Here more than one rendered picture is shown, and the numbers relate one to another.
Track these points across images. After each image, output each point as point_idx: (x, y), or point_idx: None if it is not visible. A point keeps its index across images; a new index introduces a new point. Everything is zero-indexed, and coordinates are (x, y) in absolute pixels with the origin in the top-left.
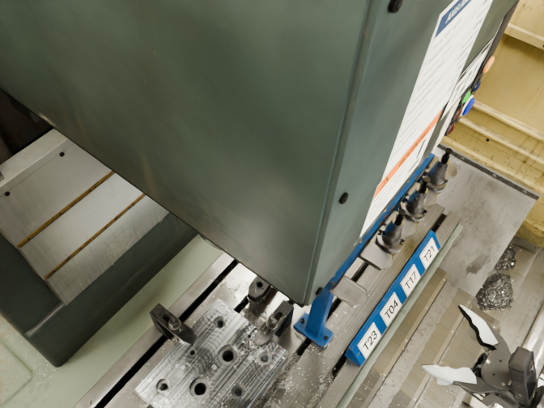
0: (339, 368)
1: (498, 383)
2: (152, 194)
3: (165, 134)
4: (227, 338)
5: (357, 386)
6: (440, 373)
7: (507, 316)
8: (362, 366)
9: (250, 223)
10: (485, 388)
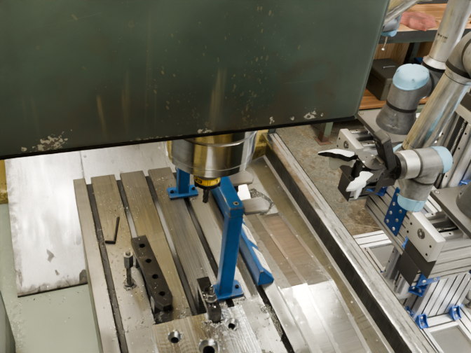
0: (262, 299)
1: (378, 165)
2: (213, 122)
3: (261, 18)
4: (194, 340)
5: (282, 297)
6: (357, 183)
7: (277, 208)
8: (273, 281)
9: (329, 54)
10: (378, 173)
